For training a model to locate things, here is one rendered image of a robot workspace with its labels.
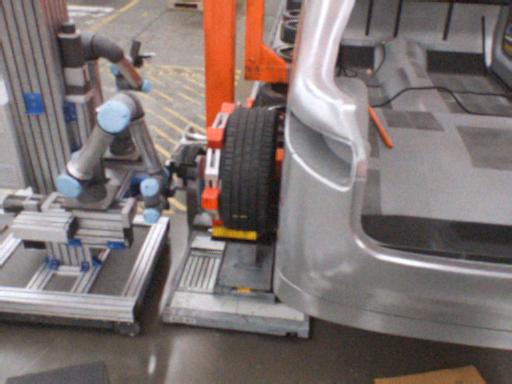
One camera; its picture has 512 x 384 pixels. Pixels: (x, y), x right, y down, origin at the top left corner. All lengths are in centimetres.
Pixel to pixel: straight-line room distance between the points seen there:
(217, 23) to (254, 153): 87
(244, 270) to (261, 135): 91
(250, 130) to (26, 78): 105
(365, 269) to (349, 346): 132
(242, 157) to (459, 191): 102
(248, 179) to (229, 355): 100
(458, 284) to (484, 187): 98
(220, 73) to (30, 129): 107
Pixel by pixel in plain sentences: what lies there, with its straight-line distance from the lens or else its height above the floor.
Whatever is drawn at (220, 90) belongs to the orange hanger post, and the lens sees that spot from 287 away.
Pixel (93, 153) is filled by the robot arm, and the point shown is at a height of 115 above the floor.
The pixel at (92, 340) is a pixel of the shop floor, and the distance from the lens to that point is 285.
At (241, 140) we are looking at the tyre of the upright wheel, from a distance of 224.
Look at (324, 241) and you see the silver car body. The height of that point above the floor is 119.
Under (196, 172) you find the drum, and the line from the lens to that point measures 252.
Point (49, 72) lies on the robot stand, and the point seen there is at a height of 138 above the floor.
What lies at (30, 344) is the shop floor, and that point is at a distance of 294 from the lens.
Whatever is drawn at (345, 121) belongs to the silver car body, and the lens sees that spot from 134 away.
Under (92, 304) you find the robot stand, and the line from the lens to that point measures 272.
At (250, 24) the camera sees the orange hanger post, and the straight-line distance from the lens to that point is 473.
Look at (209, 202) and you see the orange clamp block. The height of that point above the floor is 86.
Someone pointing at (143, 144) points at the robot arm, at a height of 114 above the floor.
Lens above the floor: 209
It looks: 32 degrees down
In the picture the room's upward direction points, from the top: 2 degrees clockwise
